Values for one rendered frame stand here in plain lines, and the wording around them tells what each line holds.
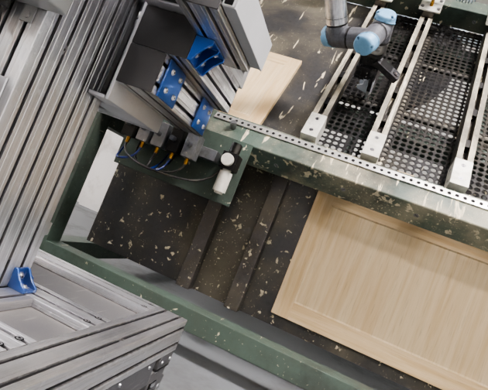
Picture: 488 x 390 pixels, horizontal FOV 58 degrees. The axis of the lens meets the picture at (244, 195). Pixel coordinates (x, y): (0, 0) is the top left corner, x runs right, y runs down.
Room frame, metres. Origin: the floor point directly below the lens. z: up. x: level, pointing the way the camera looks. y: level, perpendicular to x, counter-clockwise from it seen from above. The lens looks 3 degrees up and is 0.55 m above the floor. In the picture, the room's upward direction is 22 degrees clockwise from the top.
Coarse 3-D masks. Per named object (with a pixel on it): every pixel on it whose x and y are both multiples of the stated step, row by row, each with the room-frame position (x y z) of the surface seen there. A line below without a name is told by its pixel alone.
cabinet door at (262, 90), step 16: (272, 64) 1.90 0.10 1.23; (288, 64) 1.90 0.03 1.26; (256, 80) 1.84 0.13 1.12; (272, 80) 1.84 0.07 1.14; (288, 80) 1.84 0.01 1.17; (240, 96) 1.78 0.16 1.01; (256, 96) 1.78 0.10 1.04; (272, 96) 1.78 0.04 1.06; (224, 112) 1.72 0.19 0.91; (240, 112) 1.72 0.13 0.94; (256, 112) 1.72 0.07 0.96
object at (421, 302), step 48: (336, 240) 1.71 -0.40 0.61; (384, 240) 1.67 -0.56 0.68; (432, 240) 1.62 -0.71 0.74; (288, 288) 1.73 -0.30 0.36; (336, 288) 1.69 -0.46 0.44; (384, 288) 1.65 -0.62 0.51; (432, 288) 1.61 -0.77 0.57; (480, 288) 1.57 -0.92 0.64; (336, 336) 1.67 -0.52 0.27; (384, 336) 1.63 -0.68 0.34; (432, 336) 1.60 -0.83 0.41; (480, 336) 1.56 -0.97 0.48; (432, 384) 1.58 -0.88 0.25; (480, 384) 1.54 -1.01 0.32
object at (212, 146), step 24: (144, 144) 1.67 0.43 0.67; (168, 144) 1.54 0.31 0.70; (192, 144) 1.51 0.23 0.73; (216, 144) 1.60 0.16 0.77; (240, 144) 1.58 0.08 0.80; (144, 168) 1.66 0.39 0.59; (168, 168) 1.64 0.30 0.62; (192, 168) 1.61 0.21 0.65; (216, 168) 1.59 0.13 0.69; (240, 168) 1.57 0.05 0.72; (192, 192) 1.61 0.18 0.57; (216, 192) 1.53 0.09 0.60
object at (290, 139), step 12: (228, 120) 1.64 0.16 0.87; (240, 120) 1.64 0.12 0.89; (264, 132) 1.60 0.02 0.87; (276, 132) 1.60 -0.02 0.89; (300, 144) 1.57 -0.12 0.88; (312, 144) 1.57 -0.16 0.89; (336, 156) 1.53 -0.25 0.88; (348, 156) 1.53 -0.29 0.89; (372, 168) 1.50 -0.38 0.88; (384, 168) 1.50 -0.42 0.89; (408, 180) 1.47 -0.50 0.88; (420, 180) 1.47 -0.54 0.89; (444, 192) 1.44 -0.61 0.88; (456, 192) 1.44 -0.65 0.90; (480, 204) 1.41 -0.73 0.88
